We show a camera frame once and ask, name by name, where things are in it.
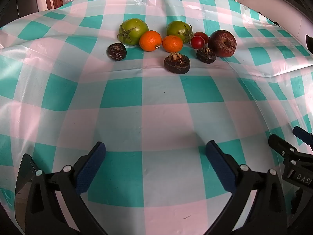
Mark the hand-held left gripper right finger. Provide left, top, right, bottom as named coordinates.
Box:
left=205, top=140, right=288, bottom=235

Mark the wrinkled dark red apple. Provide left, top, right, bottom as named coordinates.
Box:
left=208, top=30, right=237, bottom=58

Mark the green tomato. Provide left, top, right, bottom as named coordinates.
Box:
left=118, top=18, right=149, bottom=46
left=166, top=21, right=194, bottom=44

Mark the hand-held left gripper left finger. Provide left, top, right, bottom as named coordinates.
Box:
left=24, top=141, right=108, bottom=235

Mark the red tomato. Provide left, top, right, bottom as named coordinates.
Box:
left=193, top=32, right=209, bottom=43
left=190, top=36, right=205, bottom=49

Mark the dark brown water chestnut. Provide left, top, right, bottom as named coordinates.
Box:
left=164, top=52, right=191, bottom=74
left=196, top=47, right=217, bottom=64
left=107, top=42, right=127, bottom=61

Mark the orange mandarin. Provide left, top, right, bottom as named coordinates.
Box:
left=139, top=30, right=162, bottom=52
left=162, top=35, right=184, bottom=53

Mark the teal pink checkered tablecloth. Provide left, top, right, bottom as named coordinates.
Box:
left=0, top=0, right=313, bottom=235

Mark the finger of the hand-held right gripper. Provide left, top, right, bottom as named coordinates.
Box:
left=268, top=134, right=298, bottom=161
left=293, top=126, right=313, bottom=150

